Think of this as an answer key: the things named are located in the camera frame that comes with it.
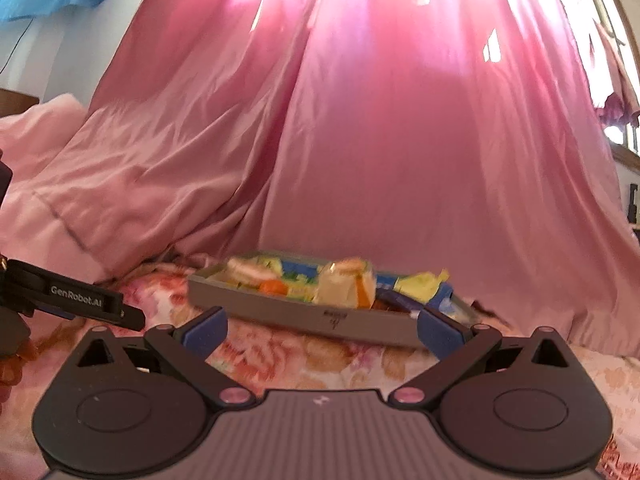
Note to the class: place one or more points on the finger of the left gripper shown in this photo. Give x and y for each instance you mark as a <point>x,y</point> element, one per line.
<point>31,288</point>

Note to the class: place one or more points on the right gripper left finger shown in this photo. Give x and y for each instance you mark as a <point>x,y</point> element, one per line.
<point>185,350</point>

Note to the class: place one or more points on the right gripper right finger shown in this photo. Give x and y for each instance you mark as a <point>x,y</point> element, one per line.
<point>461,352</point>

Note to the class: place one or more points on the dark blue stick sachets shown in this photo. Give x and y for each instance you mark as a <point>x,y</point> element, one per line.
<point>388,300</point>

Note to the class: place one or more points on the small orange mandarin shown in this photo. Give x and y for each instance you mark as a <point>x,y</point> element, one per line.
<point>273,288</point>

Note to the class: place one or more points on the round biscuit pack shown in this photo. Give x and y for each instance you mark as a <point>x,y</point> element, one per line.
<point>249,273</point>

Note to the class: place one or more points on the packaged bread loaf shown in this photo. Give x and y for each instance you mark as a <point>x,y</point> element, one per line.
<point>348,283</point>

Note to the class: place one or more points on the yellow green snack bar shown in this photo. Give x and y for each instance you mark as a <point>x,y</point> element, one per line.
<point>300,286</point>

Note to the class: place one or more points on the pink duvet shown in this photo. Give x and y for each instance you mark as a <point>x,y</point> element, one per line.
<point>84,201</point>

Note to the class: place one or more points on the grey tray with painted liner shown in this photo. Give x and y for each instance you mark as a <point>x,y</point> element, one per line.
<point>206,290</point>

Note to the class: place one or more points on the wooden headboard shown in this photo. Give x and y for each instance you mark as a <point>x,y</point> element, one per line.
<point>15,103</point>

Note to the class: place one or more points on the pink curtain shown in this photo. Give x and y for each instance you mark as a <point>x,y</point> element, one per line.
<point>418,134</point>

